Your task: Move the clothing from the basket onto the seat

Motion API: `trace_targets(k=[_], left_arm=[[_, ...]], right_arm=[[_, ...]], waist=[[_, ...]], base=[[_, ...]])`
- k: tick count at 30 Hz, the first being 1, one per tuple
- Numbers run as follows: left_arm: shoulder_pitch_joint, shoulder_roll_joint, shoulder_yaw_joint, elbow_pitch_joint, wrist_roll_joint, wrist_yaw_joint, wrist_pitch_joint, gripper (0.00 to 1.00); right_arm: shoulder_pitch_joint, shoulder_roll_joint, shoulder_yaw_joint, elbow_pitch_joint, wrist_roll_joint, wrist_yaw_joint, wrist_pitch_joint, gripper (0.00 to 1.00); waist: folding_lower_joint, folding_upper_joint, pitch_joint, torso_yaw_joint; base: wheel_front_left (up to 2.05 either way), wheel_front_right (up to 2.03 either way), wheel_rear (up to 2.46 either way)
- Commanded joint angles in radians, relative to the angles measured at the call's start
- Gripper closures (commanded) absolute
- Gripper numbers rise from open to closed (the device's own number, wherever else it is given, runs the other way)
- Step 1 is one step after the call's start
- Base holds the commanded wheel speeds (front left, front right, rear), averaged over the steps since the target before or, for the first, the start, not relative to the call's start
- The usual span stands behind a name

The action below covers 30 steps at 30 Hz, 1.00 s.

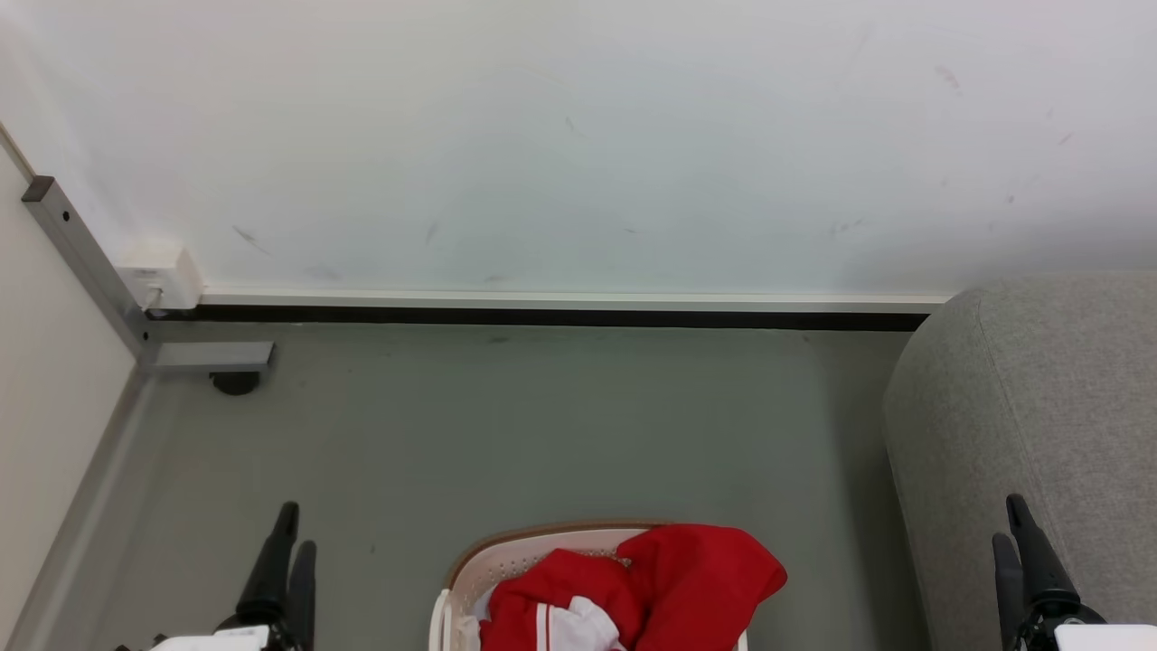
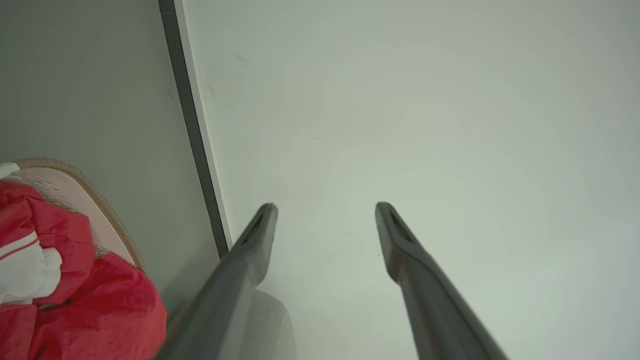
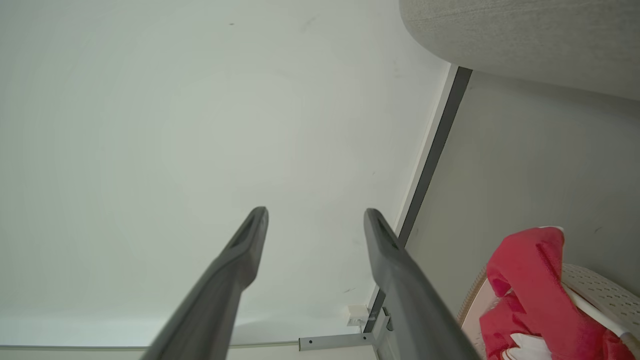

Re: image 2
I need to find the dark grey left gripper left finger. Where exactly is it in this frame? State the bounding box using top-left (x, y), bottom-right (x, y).
top-left (155, 202), bottom-right (279, 360)

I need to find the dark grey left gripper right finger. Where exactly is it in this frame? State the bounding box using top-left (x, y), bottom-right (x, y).
top-left (375, 201), bottom-right (509, 360)

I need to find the red and white garment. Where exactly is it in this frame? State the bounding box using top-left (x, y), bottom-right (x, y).
top-left (0, 251), bottom-right (168, 360)

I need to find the red garment with white stripes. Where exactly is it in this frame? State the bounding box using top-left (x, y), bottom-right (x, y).
top-left (0, 162), bottom-right (97, 307)

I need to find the laundry basket with woven rim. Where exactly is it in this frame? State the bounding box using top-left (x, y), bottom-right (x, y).
top-left (0, 158), bottom-right (147, 274)

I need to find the grey fabric sofa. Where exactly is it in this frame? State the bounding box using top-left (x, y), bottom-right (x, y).
top-left (239, 288), bottom-right (297, 360)

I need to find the dark baseboard with white edge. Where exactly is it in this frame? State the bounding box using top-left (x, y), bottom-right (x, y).
top-left (158, 0), bottom-right (234, 259)

